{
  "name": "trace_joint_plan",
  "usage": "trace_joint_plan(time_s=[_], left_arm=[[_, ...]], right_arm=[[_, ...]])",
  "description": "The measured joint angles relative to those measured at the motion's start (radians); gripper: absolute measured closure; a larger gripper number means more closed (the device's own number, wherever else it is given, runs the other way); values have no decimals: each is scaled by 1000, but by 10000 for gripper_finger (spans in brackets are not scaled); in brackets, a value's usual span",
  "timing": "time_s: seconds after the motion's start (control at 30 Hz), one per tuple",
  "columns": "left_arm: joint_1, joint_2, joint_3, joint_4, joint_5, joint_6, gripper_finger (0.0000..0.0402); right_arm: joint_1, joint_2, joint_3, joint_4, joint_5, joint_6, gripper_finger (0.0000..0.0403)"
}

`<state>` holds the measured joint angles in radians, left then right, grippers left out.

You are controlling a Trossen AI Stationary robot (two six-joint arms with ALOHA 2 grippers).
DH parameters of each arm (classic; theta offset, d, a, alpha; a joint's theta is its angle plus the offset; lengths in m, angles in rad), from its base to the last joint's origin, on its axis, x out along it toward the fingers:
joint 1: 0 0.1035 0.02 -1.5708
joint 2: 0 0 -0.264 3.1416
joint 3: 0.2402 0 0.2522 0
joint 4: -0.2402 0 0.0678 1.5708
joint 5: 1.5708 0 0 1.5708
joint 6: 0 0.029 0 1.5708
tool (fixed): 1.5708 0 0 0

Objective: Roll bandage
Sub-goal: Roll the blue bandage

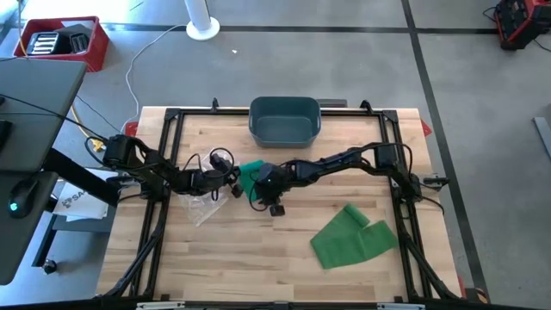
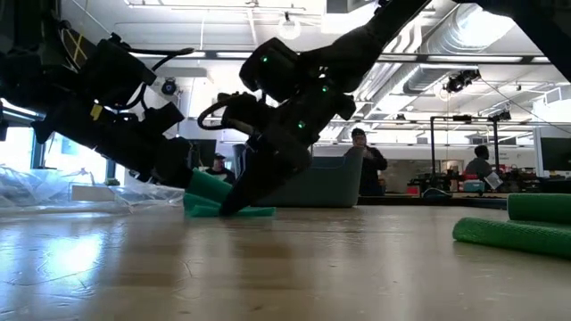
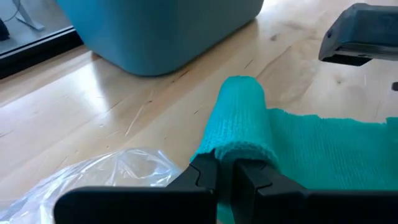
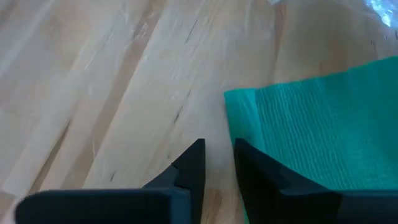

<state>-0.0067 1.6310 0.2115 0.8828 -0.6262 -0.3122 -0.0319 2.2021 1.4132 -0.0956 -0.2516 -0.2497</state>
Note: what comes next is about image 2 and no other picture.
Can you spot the black background frame rig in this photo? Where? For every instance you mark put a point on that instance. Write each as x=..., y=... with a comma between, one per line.
x=496, y=147

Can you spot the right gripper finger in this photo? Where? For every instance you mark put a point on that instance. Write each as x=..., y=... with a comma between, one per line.
x=263, y=189

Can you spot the person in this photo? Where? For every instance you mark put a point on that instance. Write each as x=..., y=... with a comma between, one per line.
x=478, y=162
x=370, y=165
x=219, y=171

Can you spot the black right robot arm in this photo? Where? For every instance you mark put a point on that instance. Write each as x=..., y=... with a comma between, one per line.
x=357, y=40

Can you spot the dark green mesh sheet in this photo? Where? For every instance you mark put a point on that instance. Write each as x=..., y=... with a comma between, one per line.
x=513, y=234

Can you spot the black ceiling camera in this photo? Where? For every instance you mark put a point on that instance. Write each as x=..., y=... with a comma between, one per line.
x=461, y=81
x=168, y=87

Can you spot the black computer monitor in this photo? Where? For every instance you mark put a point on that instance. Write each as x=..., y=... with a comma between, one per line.
x=556, y=153

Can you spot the clear plastic bag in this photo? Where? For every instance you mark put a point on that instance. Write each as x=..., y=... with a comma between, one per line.
x=44, y=191

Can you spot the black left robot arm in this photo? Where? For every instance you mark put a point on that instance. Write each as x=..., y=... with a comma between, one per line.
x=111, y=71

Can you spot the silver ventilation duct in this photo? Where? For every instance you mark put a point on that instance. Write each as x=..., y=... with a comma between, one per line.
x=446, y=35

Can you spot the teal green elastic bandage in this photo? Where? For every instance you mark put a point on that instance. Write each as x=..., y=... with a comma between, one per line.
x=205, y=183

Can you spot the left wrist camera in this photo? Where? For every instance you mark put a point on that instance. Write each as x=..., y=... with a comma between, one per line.
x=165, y=117

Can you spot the long ceiling light bar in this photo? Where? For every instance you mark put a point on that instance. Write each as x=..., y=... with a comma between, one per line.
x=446, y=58

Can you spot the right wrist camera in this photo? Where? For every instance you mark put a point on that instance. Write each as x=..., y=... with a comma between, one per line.
x=243, y=111

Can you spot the teal plastic bin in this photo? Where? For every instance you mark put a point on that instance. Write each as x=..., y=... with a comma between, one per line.
x=330, y=183

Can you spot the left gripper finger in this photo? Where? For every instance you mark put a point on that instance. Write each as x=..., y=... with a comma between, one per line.
x=176, y=160

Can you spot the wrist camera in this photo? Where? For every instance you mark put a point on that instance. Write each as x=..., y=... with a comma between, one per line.
x=165, y=117
x=243, y=111

